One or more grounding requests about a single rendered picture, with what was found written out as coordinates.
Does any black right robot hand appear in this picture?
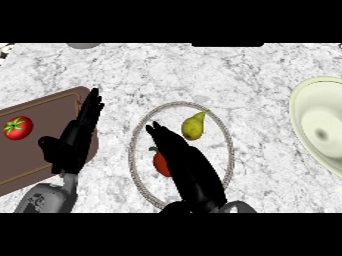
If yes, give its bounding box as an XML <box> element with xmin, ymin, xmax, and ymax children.
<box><xmin>144</xmin><ymin>120</ymin><xmax>229</xmax><ymax>214</ymax></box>

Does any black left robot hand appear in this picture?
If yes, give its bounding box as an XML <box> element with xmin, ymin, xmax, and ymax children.
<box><xmin>37</xmin><ymin>87</ymin><xmax>106</xmax><ymax>175</ymax></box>

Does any red bell pepper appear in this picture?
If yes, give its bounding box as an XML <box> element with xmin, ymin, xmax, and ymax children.
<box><xmin>147</xmin><ymin>146</ymin><xmax>174</xmax><ymax>178</ymax></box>

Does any round marble placemat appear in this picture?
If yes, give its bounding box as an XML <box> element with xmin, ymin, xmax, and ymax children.
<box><xmin>128</xmin><ymin>101</ymin><xmax>236</xmax><ymax>210</ymax></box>

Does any pale cream bowl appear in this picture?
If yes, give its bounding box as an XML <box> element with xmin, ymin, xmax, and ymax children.
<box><xmin>288</xmin><ymin>76</ymin><xmax>342</xmax><ymax>186</ymax></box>

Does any brown cutting board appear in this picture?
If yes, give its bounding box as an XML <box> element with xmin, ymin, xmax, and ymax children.
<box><xmin>0</xmin><ymin>86</ymin><xmax>100</xmax><ymax>204</ymax></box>

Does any red tomato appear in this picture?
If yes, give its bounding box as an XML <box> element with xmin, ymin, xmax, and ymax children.
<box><xmin>3</xmin><ymin>116</ymin><xmax>35</xmax><ymax>141</ymax></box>

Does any yellow-green pear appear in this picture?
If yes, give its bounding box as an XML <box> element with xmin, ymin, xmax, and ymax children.
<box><xmin>180</xmin><ymin>109</ymin><xmax>212</xmax><ymax>142</ymax></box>

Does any grey round object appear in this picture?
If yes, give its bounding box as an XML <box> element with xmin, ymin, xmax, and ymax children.
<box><xmin>65</xmin><ymin>42</ymin><xmax>103</xmax><ymax>50</ymax></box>

